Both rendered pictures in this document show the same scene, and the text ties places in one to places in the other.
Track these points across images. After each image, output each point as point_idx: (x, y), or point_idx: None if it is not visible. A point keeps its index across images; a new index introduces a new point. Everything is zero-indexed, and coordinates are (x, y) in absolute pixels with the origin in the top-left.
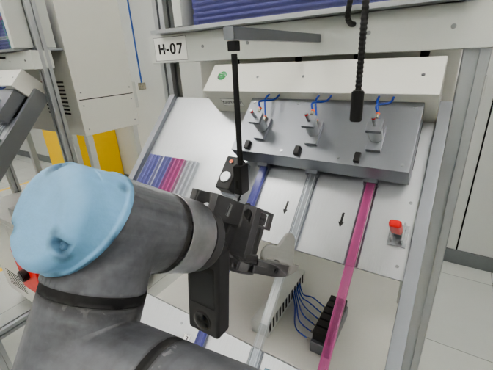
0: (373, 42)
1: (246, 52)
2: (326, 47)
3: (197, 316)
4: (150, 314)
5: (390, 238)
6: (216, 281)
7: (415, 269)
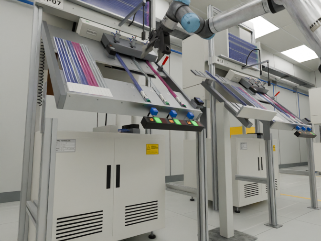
0: (133, 32)
1: (94, 19)
2: (122, 28)
3: (167, 46)
4: (112, 82)
5: (161, 68)
6: (169, 38)
7: (167, 73)
